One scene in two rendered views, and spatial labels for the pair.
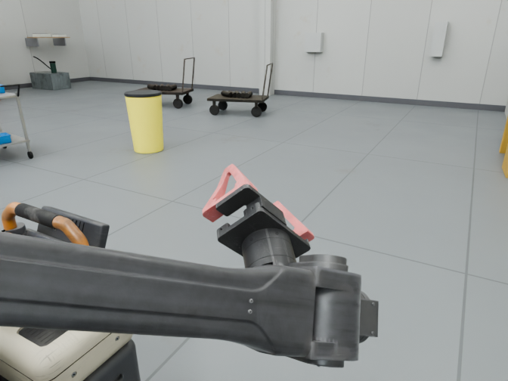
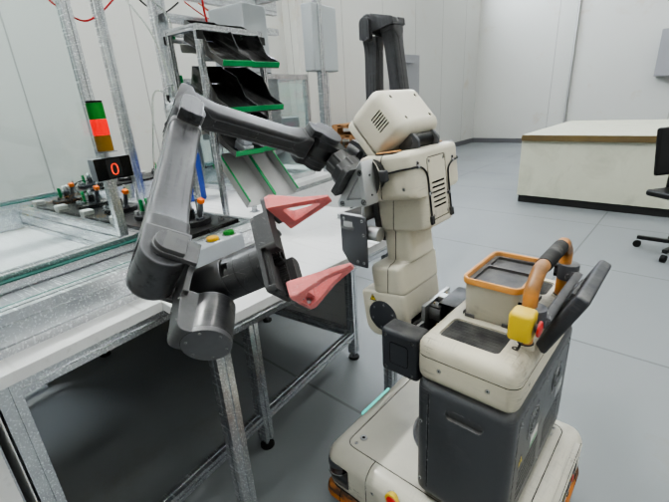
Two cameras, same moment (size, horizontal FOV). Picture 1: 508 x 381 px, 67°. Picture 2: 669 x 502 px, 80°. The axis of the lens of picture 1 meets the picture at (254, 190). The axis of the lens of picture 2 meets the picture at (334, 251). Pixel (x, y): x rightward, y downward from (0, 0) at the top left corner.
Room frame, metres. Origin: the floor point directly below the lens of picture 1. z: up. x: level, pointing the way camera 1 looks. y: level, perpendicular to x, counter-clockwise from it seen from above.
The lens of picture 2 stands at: (0.58, -0.45, 1.37)
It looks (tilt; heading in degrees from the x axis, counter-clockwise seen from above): 21 degrees down; 104
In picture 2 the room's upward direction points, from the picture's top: 4 degrees counter-clockwise
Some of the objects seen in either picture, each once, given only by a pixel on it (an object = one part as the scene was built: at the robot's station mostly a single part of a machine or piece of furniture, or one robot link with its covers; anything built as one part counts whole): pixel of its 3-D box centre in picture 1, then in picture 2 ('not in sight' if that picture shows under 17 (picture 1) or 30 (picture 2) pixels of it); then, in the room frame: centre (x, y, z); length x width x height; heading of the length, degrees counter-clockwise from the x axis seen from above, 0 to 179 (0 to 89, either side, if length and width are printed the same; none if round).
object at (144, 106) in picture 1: (146, 122); not in sight; (4.97, 1.40, 0.37); 0.46 x 0.46 x 0.75
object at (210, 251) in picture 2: not in sight; (214, 248); (-0.11, 0.68, 0.93); 0.21 x 0.07 x 0.06; 69
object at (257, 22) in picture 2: not in sight; (251, 84); (-0.55, 2.19, 1.50); 0.38 x 0.21 x 0.88; 159
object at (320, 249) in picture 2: not in sight; (260, 251); (-0.04, 0.88, 0.84); 0.90 x 0.70 x 0.03; 61
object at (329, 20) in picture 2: not in sight; (324, 93); (-0.18, 2.65, 1.43); 0.30 x 0.09 x 1.13; 69
